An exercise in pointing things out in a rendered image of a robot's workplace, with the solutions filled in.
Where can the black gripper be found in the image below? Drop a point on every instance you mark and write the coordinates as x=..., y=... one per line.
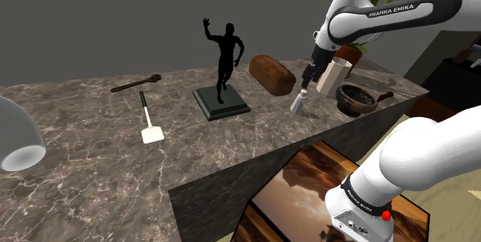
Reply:
x=319, y=61

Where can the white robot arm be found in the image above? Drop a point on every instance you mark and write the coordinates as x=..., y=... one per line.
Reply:
x=421, y=151

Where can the beige faceted cup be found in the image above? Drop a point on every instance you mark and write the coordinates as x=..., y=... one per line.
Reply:
x=332, y=77

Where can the plant in orange pot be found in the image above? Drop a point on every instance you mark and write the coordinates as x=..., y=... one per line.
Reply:
x=351, y=56

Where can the white salt shaker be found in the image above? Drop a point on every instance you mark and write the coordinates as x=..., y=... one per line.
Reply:
x=298, y=102

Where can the brown bread loaf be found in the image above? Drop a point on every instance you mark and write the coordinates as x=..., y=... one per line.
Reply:
x=272, y=74

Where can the black figure on green base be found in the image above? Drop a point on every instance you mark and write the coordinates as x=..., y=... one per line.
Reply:
x=221, y=102

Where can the dark cabinet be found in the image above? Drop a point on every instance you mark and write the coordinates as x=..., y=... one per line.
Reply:
x=451, y=83

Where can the brown wrench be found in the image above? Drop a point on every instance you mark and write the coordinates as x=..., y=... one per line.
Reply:
x=135, y=83

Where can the grey dome-shaped bowl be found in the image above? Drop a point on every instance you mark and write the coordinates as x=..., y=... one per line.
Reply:
x=17, y=132

